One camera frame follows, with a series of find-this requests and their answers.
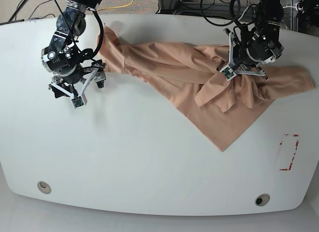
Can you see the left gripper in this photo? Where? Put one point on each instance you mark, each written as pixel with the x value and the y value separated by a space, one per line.
pixel 240 60

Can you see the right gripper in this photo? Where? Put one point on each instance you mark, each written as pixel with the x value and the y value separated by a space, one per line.
pixel 78 80

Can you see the peach t-shirt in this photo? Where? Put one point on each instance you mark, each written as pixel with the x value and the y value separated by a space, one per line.
pixel 189 77

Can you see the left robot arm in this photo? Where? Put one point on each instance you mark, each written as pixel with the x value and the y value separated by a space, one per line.
pixel 258 42

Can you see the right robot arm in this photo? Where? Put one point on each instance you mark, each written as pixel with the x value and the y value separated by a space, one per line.
pixel 73 69

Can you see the red tape rectangle marking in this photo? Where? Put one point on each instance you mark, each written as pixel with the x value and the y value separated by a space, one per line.
pixel 287 150

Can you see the left table grommet hole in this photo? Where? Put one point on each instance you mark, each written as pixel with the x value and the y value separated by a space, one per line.
pixel 44 187

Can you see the table grommet hole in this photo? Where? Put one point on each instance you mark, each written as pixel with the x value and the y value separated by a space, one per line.
pixel 262 200
pixel 44 187

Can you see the right table grommet hole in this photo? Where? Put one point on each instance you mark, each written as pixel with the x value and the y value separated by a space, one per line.
pixel 262 200

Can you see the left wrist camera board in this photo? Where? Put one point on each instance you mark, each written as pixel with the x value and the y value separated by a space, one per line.
pixel 228 72

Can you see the aluminium frame stand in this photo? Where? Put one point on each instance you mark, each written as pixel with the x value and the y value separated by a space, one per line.
pixel 220 9

